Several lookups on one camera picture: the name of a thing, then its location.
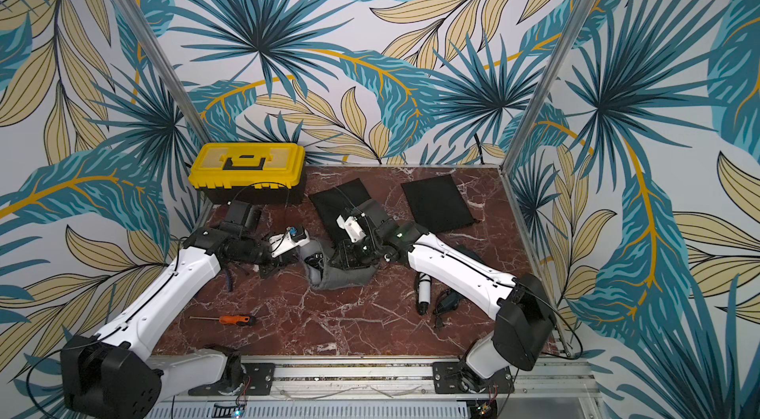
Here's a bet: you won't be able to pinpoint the grey fabric pouch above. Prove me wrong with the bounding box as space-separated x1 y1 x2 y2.
298 239 377 290

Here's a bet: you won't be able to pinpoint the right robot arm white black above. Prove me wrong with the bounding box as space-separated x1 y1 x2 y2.
336 199 556 379

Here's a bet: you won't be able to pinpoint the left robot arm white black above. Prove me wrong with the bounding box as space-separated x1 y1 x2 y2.
61 201 310 418

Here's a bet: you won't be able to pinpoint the black pouch right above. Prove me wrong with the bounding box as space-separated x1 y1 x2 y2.
402 175 477 234

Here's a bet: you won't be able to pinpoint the yellow black toolbox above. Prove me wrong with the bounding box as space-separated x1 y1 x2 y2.
188 143 306 205

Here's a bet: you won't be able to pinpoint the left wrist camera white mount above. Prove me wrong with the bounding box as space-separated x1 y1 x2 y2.
268 227 311 258

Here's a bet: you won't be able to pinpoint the blue handled pliers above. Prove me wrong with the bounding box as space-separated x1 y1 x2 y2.
224 267 235 292

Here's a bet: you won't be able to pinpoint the orange handled screwdriver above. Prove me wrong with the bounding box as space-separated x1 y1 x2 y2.
190 315 257 326

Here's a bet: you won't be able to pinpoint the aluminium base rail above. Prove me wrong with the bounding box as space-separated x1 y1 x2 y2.
94 356 601 419

